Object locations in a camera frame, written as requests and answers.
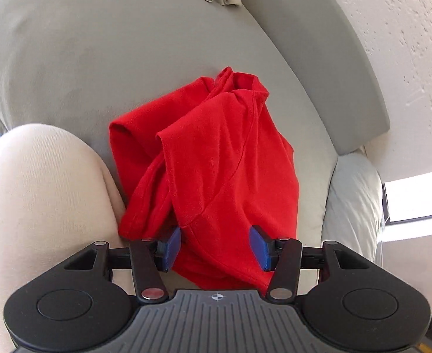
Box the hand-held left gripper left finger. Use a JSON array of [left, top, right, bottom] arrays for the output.
[[35, 227, 182, 303]]

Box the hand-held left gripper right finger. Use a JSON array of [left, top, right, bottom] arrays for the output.
[[249, 225, 395, 304]]

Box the red shirt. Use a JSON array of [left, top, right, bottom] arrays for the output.
[[108, 66, 300, 290]]

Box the pale grey armrest pillow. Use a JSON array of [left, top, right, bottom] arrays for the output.
[[321, 152, 385, 262]]

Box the person's leg in beige trousers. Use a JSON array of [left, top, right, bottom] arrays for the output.
[[0, 123, 135, 353]]

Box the grey sofa back cushion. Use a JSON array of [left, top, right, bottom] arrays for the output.
[[234, 0, 391, 156]]

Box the grey sofa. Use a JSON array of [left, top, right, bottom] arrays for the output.
[[0, 0, 391, 295]]

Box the window with dark frame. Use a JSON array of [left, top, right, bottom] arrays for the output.
[[381, 169, 432, 243]]

